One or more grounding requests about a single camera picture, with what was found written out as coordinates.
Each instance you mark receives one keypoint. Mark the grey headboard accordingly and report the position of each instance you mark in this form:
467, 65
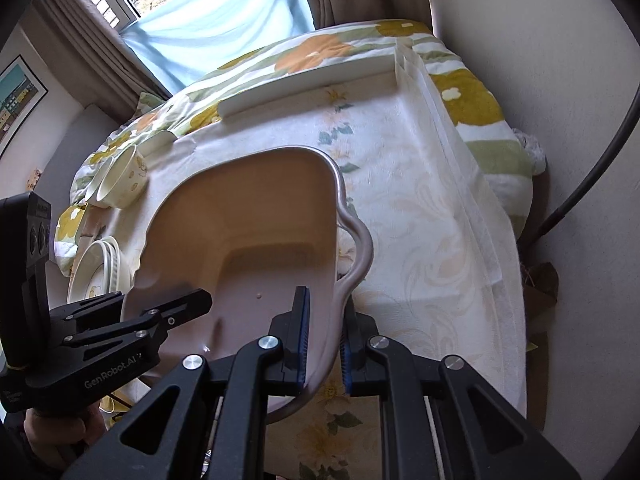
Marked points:
85, 135

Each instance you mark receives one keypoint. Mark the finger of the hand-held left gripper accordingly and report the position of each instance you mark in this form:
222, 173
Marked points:
175, 307
90, 307

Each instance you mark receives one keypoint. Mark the floral striped blanket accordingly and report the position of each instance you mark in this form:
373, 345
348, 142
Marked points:
310, 50

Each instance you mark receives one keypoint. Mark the cream floral tablecloth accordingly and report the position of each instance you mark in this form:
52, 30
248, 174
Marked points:
425, 200

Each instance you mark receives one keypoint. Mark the light blue cloth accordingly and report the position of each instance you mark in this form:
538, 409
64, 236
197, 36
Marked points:
215, 25

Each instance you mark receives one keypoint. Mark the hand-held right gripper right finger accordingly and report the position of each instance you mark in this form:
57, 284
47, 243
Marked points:
346, 360

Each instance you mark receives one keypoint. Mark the person's left hand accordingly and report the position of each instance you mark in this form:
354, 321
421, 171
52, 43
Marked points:
57, 427

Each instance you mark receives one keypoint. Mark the framed wall poster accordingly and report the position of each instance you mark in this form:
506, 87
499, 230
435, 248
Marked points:
15, 95

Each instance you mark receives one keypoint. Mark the person's left forearm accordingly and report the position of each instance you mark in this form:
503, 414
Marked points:
20, 452

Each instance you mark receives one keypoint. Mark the yellow bear print plate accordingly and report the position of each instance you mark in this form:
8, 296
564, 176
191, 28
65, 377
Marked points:
125, 274

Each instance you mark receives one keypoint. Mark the green patterned pillow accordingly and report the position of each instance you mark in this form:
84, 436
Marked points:
145, 105

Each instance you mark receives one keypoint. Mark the cream bowl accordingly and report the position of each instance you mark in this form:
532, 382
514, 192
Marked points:
127, 177

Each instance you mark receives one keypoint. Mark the black curved lamp stand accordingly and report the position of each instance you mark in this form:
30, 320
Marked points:
590, 175

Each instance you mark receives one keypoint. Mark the brown cardboard box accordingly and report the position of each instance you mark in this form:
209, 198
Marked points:
540, 285

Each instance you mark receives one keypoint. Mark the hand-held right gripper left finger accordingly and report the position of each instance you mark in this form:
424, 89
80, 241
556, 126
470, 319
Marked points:
300, 340

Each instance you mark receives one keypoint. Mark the small white bowl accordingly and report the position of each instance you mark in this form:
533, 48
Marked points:
97, 175

